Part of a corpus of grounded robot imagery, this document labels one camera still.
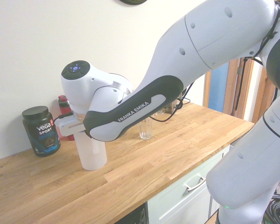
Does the black Vega protein tub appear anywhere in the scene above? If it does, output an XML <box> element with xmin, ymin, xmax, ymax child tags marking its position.
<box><xmin>21</xmin><ymin>106</ymin><xmax>61</xmax><ymax>157</ymax></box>

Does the glass electric kettle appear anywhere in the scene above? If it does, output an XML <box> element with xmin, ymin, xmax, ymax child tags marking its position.
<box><xmin>154</xmin><ymin>90</ymin><xmax>186</xmax><ymax>115</ymax></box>

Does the wooden door frame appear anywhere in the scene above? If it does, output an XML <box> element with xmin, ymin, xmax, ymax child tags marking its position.
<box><xmin>204</xmin><ymin>57</ymin><xmax>277</xmax><ymax>124</ymax></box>

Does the clear pitcher with blue lid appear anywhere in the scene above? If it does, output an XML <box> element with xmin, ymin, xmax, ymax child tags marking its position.
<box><xmin>74</xmin><ymin>130</ymin><xmax>108</xmax><ymax>171</ymax></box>

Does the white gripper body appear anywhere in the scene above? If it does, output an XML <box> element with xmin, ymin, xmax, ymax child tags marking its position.
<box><xmin>54</xmin><ymin>113</ymin><xmax>86</xmax><ymax>138</ymax></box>

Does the red water bottle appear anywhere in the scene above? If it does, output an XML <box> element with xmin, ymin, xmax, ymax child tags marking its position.
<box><xmin>57</xmin><ymin>94</ymin><xmax>76</xmax><ymax>141</ymax></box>

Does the clear drinking glass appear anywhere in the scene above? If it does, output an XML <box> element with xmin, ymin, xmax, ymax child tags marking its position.
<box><xmin>139</xmin><ymin>118</ymin><xmax>153</xmax><ymax>140</ymax></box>

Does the silver drawer handle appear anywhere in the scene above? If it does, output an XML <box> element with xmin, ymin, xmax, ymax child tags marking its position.
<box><xmin>183</xmin><ymin>175</ymin><xmax>207</xmax><ymax>192</ymax></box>

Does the coiled black cable bundle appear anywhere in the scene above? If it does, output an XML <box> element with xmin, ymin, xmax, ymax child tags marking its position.
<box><xmin>265</xmin><ymin>195</ymin><xmax>280</xmax><ymax>224</ymax></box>

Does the black round wall object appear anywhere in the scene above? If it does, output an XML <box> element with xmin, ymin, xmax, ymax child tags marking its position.
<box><xmin>118</xmin><ymin>0</ymin><xmax>148</xmax><ymax>5</ymax></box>

